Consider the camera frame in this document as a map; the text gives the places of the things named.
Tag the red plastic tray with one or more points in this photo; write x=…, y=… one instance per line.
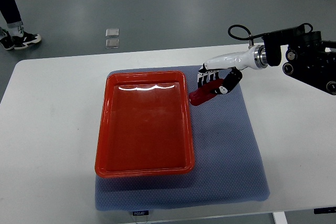
x=145, y=127

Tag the black table label right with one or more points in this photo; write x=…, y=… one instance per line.
x=326, y=210

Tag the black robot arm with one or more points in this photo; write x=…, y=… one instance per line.
x=307, y=58

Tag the metal floor plate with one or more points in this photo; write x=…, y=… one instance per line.
x=112, y=32
x=112, y=43

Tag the black sneaker left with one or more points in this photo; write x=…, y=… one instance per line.
x=6, y=40

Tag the upper metal floor plate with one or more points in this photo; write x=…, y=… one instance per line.
x=112, y=32

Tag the black sneaker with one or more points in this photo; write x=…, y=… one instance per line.
x=6, y=40
x=26, y=40

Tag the black table label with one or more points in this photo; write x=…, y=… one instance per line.
x=140, y=213
x=326, y=210

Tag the lower metal floor plate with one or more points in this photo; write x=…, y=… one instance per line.
x=112, y=43

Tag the black table label left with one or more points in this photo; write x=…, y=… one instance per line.
x=140, y=213

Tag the red pepper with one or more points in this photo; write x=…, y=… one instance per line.
x=205, y=92

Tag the person leg dark trousers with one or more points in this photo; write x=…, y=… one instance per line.
x=11, y=14

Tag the grey-blue mesh mat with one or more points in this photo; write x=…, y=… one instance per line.
x=228, y=166

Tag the black sneaker right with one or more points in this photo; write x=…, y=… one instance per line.
x=26, y=40

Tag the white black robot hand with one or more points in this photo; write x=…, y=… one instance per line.
x=236, y=62

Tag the white table leg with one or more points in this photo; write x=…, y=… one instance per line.
x=279, y=217

